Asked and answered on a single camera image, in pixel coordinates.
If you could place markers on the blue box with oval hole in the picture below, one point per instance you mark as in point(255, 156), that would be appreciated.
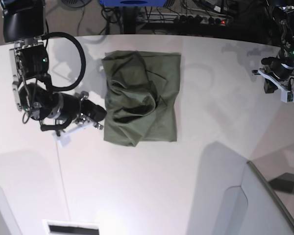
point(133, 3)

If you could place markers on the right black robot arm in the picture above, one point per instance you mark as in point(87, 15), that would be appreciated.
point(25, 25)

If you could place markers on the black table leg post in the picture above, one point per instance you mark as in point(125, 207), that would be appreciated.
point(129, 18)

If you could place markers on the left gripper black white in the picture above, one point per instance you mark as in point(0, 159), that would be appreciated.
point(278, 74)

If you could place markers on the white curved panel right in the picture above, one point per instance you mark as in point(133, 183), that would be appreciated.
point(253, 208)

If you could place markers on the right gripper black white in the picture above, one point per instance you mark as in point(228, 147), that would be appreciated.
point(71, 114)

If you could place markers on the olive green t-shirt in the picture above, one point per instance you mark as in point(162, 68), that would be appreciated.
point(142, 88)

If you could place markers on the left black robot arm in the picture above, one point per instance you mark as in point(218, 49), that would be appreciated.
point(282, 13)

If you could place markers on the black power strip red light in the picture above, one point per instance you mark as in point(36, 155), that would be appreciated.
point(202, 19)

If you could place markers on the white panel left corner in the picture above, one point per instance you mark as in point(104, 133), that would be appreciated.
point(8, 223)

